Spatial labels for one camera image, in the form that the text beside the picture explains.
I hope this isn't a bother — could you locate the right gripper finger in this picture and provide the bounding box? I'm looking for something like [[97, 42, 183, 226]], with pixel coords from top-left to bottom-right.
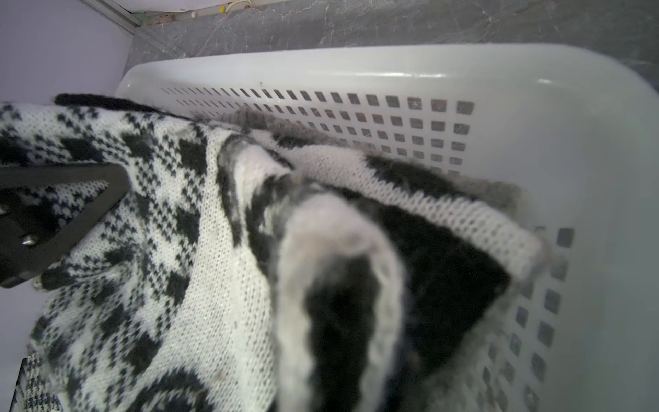
[[1, 164, 130, 288]]

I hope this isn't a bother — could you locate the white plastic basket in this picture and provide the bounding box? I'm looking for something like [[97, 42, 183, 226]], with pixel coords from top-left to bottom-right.
[[117, 45, 658, 411]]

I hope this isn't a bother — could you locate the smiley houndstooth white scarf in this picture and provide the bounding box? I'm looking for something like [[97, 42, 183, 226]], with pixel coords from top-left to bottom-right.
[[1, 94, 551, 411]]

